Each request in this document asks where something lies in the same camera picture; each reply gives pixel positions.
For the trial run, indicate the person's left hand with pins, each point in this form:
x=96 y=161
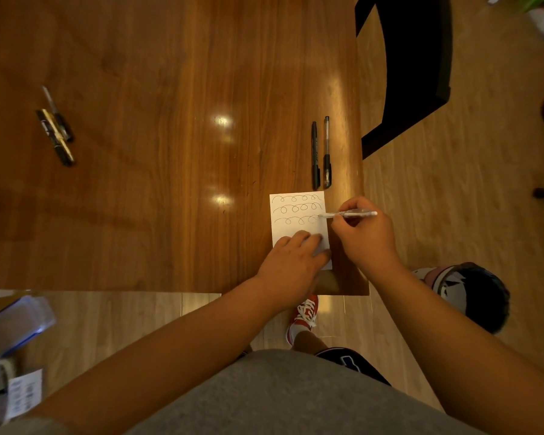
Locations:
x=288 y=274

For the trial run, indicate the person's right hand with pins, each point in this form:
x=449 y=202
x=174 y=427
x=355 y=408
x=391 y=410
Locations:
x=367 y=242

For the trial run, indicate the person's right thumb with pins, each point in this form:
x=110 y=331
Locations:
x=339 y=228

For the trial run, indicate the person's left thumb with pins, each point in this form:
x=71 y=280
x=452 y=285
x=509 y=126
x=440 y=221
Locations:
x=322 y=259

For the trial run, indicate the person's left middle finger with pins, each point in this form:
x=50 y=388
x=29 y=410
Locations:
x=298 y=238

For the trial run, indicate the white card with scribbles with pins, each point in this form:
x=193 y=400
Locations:
x=297 y=221

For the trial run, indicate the white pen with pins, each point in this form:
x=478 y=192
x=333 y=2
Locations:
x=360 y=213

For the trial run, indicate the person's left forearm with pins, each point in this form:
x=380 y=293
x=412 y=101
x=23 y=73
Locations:
x=163 y=357

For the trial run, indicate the person's right forearm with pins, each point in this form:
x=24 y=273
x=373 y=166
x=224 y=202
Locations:
x=453 y=348

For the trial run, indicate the red sneaker with white laces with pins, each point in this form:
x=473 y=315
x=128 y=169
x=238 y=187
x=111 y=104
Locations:
x=304 y=314

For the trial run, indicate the clear black gel pen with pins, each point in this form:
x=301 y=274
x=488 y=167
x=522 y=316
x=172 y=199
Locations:
x=327 y=151

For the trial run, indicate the black marker pen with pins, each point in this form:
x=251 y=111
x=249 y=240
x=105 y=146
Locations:
x=315 y=153

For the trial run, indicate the person's leg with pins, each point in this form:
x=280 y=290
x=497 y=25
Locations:
x=308 y=343

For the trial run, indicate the black shorts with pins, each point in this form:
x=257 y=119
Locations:
x=353 y=360

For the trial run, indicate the grey shirt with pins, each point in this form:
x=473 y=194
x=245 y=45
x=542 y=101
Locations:
x=276 y=398

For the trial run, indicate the white pink black patterned bag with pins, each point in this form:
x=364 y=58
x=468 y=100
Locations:
x=471 y=292

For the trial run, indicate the black chair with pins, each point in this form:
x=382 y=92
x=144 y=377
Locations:
x=412 y=63

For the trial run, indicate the black gold pen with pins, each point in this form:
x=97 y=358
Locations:
x=56 y=140

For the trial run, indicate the silver black pen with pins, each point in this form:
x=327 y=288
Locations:
x=58 y=115

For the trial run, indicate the clear blue plastic box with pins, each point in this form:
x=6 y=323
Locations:
x=13 y=323

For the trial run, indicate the white printed sheet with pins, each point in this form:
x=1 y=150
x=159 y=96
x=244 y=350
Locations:
x=25 y=394

